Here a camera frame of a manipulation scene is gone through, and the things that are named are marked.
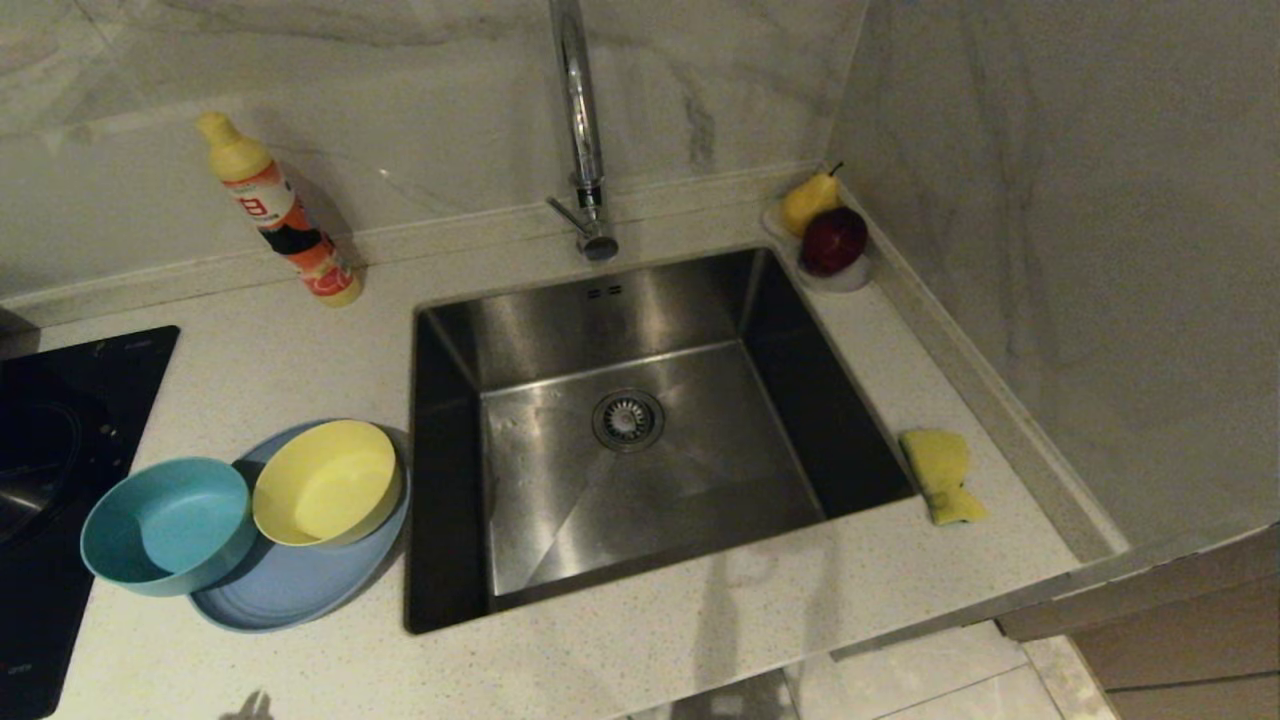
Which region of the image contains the orange white dish soap bottle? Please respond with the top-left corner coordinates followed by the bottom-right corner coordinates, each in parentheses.
top-left (195, 110), bottom-right (365, 309)

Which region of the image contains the stainless steel sink basin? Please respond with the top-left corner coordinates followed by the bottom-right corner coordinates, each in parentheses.
top-left (404, 245), bottom-right (919, 636)

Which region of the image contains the yellow sponge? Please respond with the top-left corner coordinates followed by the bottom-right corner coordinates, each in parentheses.
top-left (898, 428), bottom-right (987, 527)

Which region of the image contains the round metal drain strainer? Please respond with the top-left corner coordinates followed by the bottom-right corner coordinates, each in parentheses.
top-left (591, 388), bottom-right (666, 453)

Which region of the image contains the small white fruit dish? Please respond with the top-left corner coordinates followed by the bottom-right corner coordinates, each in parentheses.
top-left (763, 200), bottom-right (874, 294)

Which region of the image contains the dark red apple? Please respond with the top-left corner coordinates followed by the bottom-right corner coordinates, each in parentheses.
top-left (799, 206), bottom-right (869, 278)

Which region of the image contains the yellow pear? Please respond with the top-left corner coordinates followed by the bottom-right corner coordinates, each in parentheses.
top-left (781, 162), bottom-right (844, 237)

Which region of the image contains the chrome kitchen faucet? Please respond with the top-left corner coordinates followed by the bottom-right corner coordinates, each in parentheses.
top-left (546, 0), bottom-right (620, 263)

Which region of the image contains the yellow bowl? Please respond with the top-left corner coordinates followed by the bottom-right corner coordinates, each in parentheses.
top-left (252, 419), bottom-right (404, 548)

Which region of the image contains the blue plate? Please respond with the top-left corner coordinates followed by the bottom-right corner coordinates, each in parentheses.
top-left (189, 419), bottom-right (412, 633)

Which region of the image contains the teal bowl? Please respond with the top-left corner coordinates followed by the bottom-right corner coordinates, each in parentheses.
top-left (80, 457), bottom-right (257, 598)

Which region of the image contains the black induction cooktop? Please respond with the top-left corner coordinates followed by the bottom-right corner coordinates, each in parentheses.
top-left (0, 325), bottom-right (181, 720)

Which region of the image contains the wooden cabinet front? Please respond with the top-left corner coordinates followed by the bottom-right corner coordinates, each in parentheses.
top-left (997, 528), bottom-right (1280, 720)

